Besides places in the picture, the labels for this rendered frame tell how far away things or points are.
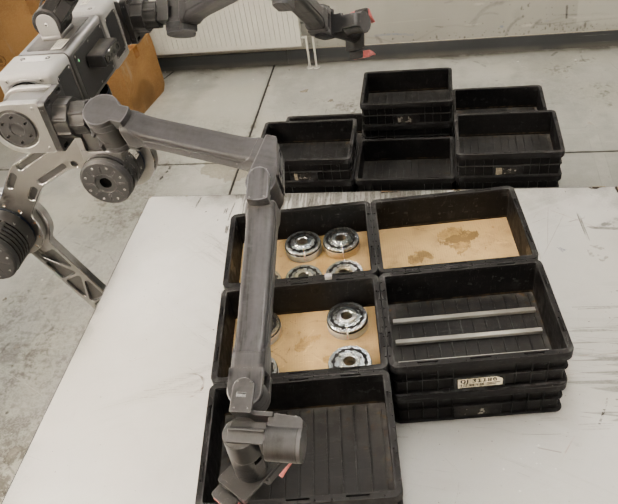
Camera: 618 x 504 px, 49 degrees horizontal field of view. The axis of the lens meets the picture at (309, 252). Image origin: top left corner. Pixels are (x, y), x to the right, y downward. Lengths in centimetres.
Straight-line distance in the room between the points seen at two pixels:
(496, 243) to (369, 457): 74
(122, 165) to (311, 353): 69
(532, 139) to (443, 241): 112
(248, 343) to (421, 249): 91
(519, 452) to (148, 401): 94
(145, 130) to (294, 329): 66
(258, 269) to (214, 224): 117
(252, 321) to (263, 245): 14
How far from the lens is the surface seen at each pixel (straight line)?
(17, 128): 158
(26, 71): 162
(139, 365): 198
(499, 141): 297
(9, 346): 331
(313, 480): 151
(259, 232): 122
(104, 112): 145
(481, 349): 170
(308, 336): 174
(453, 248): 194
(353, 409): 159
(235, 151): 132
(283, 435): 108
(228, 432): 110
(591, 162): 374
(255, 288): 117
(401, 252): 193
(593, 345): 191
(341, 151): 296
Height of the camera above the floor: 214
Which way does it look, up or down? 42 degrees down
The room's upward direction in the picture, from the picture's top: 10 degrees counter-clockwise
